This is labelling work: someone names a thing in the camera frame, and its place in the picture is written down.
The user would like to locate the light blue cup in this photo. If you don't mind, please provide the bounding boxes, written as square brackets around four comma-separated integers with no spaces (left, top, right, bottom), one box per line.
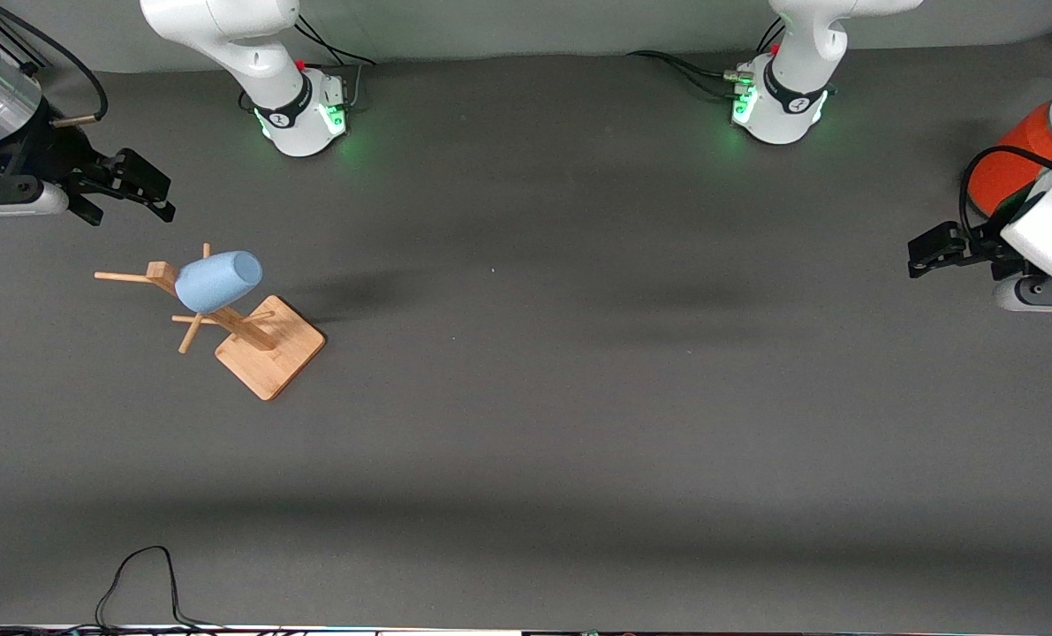
[175,251,263,314]

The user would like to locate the wooden cup rack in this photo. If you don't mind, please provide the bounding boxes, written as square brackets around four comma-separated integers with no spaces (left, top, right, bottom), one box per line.
[95,243,327,403]

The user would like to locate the orange drink can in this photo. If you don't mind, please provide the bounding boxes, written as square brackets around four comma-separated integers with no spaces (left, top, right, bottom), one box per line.
[967,88,1052,218]

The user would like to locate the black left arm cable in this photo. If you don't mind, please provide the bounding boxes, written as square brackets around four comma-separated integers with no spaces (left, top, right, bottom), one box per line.
[958,146,1052,245]

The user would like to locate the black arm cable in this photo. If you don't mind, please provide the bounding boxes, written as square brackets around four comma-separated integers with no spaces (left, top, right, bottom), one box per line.
[958,146,1052,245]
[0,0,109,125]

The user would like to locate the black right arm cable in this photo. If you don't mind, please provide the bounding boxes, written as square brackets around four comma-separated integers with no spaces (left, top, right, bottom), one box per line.
[0,0,109,125]

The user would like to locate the black right base cables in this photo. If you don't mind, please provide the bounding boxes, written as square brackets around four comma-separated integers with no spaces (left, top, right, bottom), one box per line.
[294,11,376,114]

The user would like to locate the black base cables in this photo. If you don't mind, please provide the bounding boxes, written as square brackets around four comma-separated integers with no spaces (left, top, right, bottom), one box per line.
[294,11,376,114]
[627,18,787,100]

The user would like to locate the black left base cables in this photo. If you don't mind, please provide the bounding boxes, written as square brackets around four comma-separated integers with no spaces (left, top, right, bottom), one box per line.
[627,18,787,100]

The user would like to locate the thin black looped cable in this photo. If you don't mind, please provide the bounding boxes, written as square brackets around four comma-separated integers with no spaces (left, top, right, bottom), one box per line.
[93,546,226,633]

